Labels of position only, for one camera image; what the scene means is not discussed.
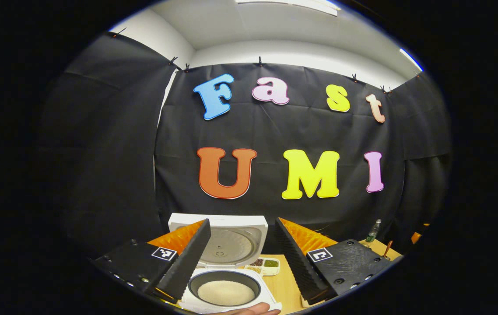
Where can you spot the white rice cooker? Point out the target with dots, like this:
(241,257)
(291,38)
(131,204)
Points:
(236,245)

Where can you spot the white rice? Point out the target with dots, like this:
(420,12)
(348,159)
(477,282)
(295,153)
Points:
(226,293)

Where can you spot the black backdrop cloth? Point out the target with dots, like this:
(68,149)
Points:
(113,175)

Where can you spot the white divided condiment dish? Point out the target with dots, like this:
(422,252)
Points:
(266,264)

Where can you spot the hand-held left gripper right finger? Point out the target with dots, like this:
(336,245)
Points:
(299,262)

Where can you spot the long ceiling light panel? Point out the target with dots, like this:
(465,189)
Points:
(288,5)

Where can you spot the wooden spoon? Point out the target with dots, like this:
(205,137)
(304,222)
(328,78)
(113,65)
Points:
(387,248)

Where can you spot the small ceiling light panel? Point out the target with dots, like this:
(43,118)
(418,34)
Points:
(411,59)

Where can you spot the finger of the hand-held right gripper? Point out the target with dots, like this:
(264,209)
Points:
(417,236)

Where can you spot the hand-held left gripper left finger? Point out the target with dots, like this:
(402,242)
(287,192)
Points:
(185,267)

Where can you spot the row of black cloth clips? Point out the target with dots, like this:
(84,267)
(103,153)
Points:
(259,60)

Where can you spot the clear plastic bottle green label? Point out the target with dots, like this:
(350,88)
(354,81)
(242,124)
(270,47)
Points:
(373,232)

